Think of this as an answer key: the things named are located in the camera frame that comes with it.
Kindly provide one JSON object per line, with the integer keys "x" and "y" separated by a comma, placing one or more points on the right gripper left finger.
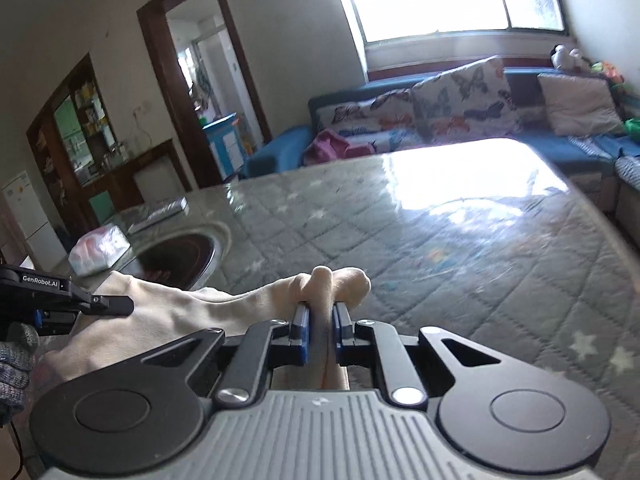
{"x": 247, "y": 362}

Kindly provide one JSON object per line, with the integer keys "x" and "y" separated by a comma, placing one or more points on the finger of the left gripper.
{"x": 99, "y": 305}

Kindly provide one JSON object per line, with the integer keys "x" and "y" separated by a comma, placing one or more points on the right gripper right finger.
{"x": 378, "y": 347}

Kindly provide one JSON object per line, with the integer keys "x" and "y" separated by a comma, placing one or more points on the cream peach garment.
{"x": 163, "y": 314}

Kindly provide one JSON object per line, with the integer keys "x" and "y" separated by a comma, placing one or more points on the grey gloved left hand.
{"x": 18, "y": 357}

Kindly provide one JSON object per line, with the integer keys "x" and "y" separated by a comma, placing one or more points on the pink white tissue pack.
{"x": 98, "y": 250}

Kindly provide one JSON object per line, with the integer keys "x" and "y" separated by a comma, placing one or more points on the white refrigerator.
{"x": 32, "y": 226}

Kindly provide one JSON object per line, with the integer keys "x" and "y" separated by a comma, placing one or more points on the black round induction cooktop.
{"x": 181, "y": 261}

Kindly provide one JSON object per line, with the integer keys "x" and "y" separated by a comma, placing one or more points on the grey remote control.
{"x": 159, "y": 214}

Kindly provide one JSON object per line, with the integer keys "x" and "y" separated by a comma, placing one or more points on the dark wooden sideboard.
{"x": 86, "y": 169}

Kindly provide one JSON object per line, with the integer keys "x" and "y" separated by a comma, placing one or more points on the magenta crumpled cloth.
{"x": 328, "y": 146}

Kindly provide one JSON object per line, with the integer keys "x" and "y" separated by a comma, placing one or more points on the blue white small cabinet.
{"x": 224, "y": 141}

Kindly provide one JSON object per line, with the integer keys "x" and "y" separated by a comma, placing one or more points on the butterfly cushion left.
{"x": 386, "y": 123}

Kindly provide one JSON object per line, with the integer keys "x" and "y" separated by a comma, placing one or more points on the butterfly cushion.
{"x": 471, "y": 102}
{"x": 386, "y": 123}

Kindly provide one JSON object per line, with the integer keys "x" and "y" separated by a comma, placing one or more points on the blue corner sofa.
{"x": 605, "y": 165}

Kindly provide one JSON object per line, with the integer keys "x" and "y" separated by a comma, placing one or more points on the butterfly cushion right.
{"x": 471, "y": 102}

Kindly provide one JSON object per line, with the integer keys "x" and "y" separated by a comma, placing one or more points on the plain beige cushion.
{"x": 579, "y": 106}

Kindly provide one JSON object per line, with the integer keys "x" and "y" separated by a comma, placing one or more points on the panda plush toy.
{"x": 569, "y": 60}

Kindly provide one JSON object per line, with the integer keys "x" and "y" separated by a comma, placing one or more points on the green bowl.
{"x": 632, "y": 128}

